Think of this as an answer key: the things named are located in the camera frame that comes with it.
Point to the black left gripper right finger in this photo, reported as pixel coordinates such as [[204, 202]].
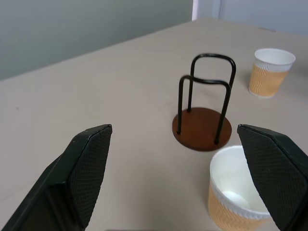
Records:
[[276, 168]]

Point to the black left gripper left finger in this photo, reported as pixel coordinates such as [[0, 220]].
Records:
[[79, 168]]

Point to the orange ribbed paper cup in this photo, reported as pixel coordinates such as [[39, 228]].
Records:
[[228, 183], [267, 77]]

